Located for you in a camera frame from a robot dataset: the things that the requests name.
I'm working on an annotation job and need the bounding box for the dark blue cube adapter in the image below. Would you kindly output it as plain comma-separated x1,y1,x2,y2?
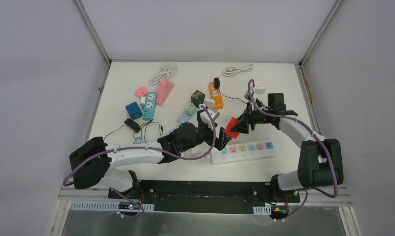
125,102,143,120

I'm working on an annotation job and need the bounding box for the black thin cable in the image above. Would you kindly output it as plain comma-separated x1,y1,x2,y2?
221,92,250,106

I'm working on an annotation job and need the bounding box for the red cube socket adapter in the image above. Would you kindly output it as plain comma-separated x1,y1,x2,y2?
226,117,240,139

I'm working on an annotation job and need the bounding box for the purple cable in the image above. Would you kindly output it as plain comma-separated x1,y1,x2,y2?
63,104,217,219
247,79,340,226

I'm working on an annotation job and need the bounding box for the small white cube adapter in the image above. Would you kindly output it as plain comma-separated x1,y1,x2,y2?
204,98,216,109

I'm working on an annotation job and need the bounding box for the dark green cube adapter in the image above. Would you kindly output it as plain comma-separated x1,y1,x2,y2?
191,90,206,107

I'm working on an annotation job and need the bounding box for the white usb cable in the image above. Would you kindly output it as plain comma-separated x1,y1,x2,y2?
222,64,254,77

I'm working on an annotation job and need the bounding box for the light green plug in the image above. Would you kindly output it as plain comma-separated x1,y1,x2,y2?
185,103,196,116

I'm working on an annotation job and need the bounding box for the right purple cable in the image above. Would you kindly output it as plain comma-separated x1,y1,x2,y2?
247,79,340,226

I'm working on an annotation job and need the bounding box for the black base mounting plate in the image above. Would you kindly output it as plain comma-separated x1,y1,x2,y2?
122,180,300,214

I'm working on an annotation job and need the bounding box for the white tiger cube adapter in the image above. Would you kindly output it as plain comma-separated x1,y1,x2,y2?
251,80,266,95

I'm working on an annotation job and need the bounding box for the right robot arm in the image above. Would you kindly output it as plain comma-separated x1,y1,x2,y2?
231,92,344,202

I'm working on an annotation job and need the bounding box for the small white plug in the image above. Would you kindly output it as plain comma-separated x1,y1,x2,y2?
140,96,146,109

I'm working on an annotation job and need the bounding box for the white multicolour power strip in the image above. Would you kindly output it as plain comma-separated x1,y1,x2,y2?
210,141,278,165

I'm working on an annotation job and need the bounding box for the light blue power strip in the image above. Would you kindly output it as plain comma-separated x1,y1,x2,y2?
134,103,201,144

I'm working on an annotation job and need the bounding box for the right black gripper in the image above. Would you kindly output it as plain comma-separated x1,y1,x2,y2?
230,102,273,134

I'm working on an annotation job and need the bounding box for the pink square adapter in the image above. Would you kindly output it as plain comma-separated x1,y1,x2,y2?
134,86,149,98

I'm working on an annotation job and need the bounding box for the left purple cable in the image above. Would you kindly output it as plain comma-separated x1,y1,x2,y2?
63,104,217,219

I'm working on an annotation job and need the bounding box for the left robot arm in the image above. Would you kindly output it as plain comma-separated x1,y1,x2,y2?
63,111,232,199

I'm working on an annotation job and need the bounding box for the pink wedge power strip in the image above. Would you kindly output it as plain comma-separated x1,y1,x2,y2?
156,80,175,106

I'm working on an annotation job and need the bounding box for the orange power strip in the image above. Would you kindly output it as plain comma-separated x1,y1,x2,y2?
209,82,224,110

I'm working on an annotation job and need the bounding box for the teal power strip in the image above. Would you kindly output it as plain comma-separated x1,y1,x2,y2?
142,92,157,121

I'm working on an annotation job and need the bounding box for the black plug adapter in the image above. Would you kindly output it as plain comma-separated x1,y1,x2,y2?
213,77,220,89

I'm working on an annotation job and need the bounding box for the white coiled cable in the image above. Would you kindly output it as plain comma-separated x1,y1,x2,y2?
148,62,178,86

